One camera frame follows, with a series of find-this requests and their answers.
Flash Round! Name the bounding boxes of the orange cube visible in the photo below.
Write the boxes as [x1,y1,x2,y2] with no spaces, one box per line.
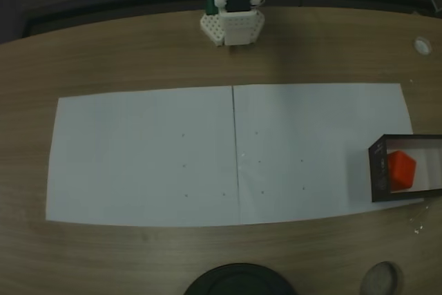
[388,150,418,193]

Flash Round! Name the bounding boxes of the brown cardboard box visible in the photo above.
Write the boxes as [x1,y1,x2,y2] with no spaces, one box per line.
[367,133,442,204]

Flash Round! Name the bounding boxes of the white paper sheet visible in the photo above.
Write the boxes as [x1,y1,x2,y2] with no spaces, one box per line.
[232,82,425,226]
[46,86,241,228]

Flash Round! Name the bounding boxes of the black round stand base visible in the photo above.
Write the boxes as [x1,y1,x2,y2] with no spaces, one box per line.
[182,263,294,295]

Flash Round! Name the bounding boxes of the white round cap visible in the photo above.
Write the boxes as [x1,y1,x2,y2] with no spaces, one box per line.
[413,36,432,56]

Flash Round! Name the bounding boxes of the round table cable hole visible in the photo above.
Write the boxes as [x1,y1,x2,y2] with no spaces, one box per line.
[361,261,403,295]

